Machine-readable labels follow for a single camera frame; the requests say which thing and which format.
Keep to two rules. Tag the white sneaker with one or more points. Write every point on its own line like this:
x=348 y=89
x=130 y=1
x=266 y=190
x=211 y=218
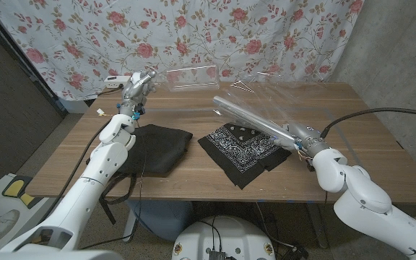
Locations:
x=2 y=222

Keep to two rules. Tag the blue-grey chair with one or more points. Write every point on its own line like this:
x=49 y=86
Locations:
x=161 y=216

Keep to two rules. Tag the clear carafe with white lid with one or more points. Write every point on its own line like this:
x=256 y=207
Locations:
x=193 y=77

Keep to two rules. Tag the white robot torso base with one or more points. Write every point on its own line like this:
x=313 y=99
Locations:
x=226 y=234

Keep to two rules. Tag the black paisley bandana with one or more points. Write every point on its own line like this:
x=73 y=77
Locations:
x=244 y=151

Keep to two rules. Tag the black apron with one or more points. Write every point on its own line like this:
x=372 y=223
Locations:
x=164 y=148

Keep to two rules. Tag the dark mesh partition panel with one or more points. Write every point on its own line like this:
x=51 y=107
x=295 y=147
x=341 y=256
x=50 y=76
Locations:
x=5 y=119

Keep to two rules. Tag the floral rose backdrop cloth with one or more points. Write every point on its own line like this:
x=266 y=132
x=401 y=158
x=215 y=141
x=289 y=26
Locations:
x=229 y=29

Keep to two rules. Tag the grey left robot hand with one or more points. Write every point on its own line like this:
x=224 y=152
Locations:
x=135 y=88

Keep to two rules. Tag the grey table leg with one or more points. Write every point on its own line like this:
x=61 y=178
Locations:
x=318 y=227

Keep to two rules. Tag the yellow and black foot pedal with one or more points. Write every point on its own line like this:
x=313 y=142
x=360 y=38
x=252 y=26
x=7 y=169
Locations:
x=14 y=187

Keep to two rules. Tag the transparent cling film sheet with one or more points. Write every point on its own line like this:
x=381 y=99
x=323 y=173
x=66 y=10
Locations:
x=276 y=95

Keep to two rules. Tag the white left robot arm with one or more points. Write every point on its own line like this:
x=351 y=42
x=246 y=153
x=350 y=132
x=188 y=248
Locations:
x=89 y=187

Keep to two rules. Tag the silver cling film roll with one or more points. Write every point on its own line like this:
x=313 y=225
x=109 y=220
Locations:
x=251 y=119

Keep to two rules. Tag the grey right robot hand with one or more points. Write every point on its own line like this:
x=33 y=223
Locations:
x=302 y=135

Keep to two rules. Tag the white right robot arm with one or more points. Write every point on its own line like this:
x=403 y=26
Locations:
x=367 y=202

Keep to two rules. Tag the white power strip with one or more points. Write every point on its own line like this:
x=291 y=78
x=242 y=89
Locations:
x=114 y=82

